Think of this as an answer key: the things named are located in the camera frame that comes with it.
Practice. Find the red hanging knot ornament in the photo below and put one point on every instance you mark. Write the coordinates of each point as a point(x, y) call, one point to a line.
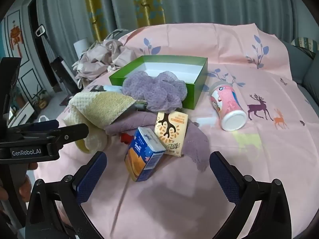
point(16, 36)

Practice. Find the crumpled beige cloth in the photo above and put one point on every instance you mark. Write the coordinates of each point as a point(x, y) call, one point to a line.
point(94, 62)

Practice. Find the white plastic bag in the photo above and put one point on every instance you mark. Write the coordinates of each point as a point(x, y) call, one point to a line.
point(44, 119)

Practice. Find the person's left hand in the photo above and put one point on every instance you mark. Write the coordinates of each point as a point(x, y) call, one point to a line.
point(28, 186)

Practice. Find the yellow patterned curtain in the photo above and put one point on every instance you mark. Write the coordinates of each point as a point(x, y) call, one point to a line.
point(147, 5)

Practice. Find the potted plant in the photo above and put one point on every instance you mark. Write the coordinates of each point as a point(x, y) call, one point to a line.
point(41, 98)

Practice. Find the pink deer print tablecloth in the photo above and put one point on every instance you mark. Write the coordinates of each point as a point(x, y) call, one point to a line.
point(274, 154)

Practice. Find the pink canister white lid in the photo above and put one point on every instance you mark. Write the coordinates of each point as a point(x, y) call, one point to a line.
point(226, 104)

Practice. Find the green cardboard box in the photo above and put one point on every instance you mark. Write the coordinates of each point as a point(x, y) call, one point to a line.
point(197, 89)

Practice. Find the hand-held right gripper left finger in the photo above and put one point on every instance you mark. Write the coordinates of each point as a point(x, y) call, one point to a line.
point(91, 176)

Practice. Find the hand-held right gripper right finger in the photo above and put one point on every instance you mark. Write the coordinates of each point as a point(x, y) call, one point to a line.
point(224, 179)

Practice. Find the yellow tree print tissue pack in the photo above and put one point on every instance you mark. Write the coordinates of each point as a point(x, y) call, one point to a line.
point(172, 129)

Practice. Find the blue and orange tissue pack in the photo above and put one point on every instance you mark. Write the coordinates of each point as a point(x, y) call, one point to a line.
point(142, 154)

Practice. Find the grey sofa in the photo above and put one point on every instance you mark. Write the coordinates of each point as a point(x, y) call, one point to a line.
point(311, 79)

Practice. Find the black stand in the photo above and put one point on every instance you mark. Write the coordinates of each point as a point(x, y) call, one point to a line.
point(63, 74)

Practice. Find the purple towel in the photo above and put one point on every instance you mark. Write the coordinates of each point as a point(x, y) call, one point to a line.
point(197, 147)

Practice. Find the purple mesh bath pouf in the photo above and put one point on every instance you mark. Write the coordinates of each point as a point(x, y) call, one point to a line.
point(154, 92)

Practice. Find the patterned cushion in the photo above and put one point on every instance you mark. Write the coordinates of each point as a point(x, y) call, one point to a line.
point(306, 44)

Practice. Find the grey curtain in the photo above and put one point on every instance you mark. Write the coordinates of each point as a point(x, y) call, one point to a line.
point(224, 0)

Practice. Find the yellow and white towel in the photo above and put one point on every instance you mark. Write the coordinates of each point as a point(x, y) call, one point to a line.
point(104, 107)

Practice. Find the red patterned packet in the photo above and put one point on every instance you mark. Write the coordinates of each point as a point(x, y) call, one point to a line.
point(125, 138)

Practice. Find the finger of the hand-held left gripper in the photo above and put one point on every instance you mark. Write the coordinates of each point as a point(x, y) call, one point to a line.
point(69, 133)
point(47, 124)

